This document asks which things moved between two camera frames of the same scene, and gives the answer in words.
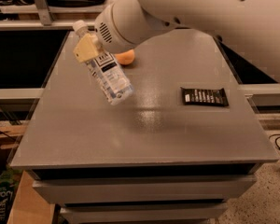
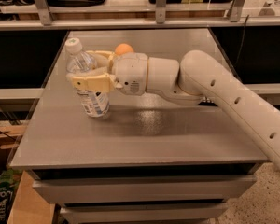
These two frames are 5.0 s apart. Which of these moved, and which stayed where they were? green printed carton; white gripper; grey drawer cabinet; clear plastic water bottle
Moved: white gripper; clear plastic water bottle
Stayed: grey drawer cabinet; green printed carton
